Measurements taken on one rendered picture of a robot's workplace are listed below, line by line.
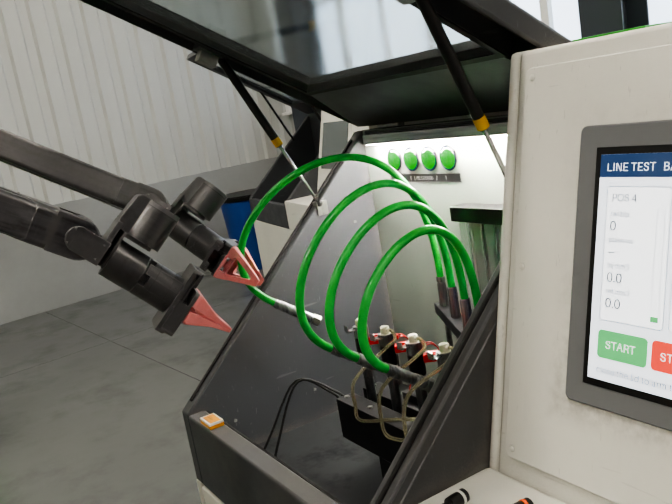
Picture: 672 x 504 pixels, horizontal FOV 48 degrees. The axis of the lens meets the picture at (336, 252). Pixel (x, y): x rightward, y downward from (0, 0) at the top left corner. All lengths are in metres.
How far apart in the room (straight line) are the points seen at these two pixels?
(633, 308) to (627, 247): 0.07
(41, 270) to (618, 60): 7.16
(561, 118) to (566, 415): 0.38
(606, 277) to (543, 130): 0.22
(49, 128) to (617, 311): 7.24
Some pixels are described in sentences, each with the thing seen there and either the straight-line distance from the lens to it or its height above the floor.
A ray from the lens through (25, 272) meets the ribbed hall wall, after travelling 7.79.
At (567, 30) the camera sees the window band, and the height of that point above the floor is 1.73.
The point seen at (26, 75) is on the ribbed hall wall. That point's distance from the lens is 7.87.
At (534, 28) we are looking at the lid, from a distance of 1.12.
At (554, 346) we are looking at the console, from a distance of 1.02.
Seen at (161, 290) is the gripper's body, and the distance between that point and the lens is 1.07.
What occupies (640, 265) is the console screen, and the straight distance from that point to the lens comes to 0.92.
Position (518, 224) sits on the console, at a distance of 1.06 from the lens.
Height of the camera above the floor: 1.53
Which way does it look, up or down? 11 degrees down
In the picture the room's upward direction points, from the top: 10 degrees counter-clockwise
